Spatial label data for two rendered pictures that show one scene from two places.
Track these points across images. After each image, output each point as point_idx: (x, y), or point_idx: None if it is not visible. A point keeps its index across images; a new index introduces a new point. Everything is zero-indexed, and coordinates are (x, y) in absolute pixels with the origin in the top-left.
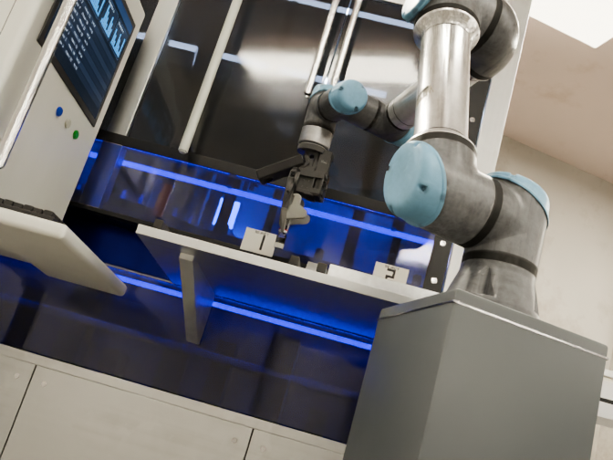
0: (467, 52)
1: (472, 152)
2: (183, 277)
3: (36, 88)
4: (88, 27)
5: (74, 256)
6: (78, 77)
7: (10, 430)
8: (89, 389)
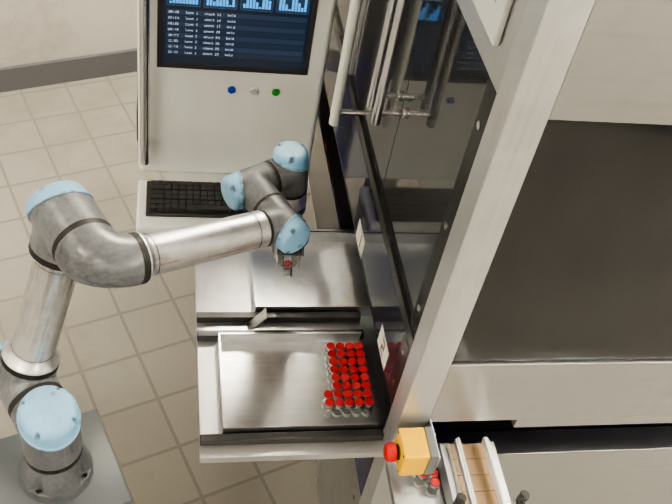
0: (36, 287)
1: (8, 373)
2: None
3: (143, 115)
4: (224, 23)
5: None
6: (241, 58)
7: None
8: None
